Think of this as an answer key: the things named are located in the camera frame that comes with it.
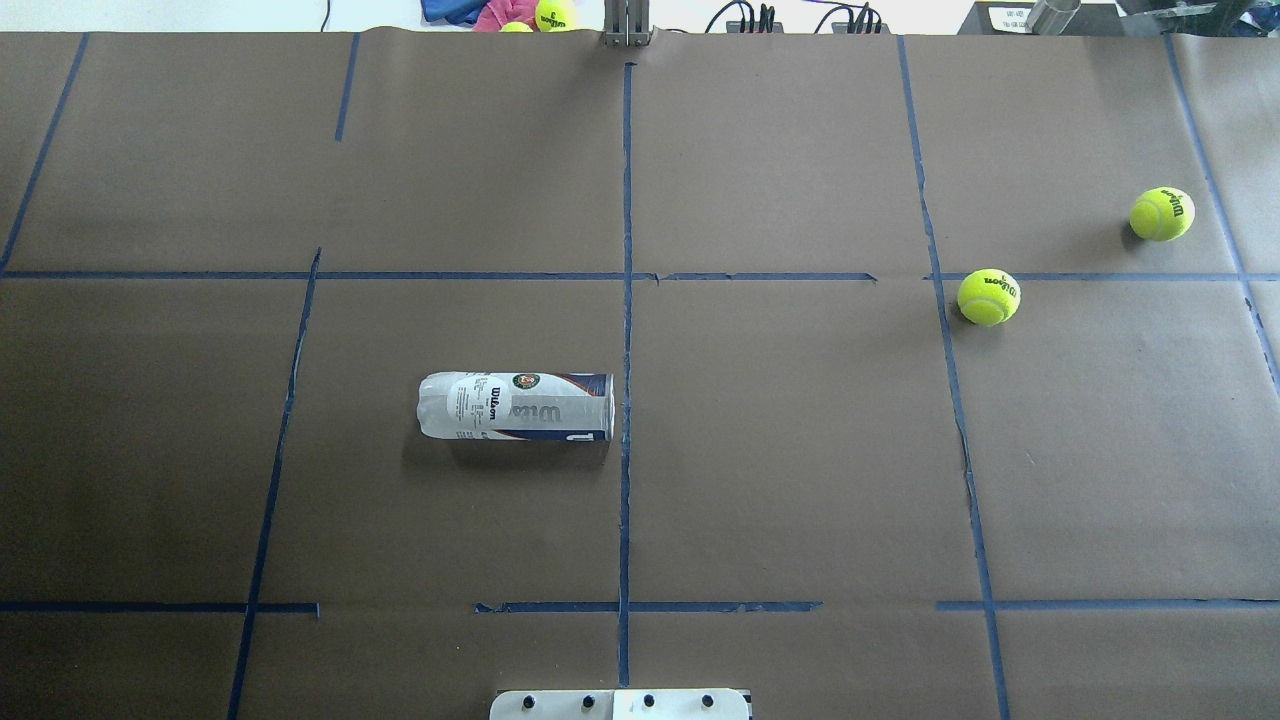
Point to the clear tennis ball can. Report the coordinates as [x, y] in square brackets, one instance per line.
[517, 406]

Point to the yellow tennis ball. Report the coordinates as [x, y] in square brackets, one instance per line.
[1162, 214]
[556, 16]
[988, 297]

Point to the yellow tennis ball on cloth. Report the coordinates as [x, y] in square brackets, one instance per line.
[556, 16]

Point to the pink cloth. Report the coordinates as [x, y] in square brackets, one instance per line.
[499, 12]

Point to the blue cloth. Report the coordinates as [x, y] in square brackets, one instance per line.
[452, 12]

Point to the silver metal cup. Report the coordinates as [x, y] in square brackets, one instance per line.
[1051, 17]

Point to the aluminium frame post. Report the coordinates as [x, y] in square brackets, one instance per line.
[627, 23]

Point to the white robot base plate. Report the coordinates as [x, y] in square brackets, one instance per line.
[624, 703]

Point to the black cable plug left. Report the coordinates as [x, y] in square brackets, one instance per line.
[755, 18]

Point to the black cable plug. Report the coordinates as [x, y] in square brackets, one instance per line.
[850, 18]
[755, 18]

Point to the black cable plug right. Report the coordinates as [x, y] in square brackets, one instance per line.
[850, 18]

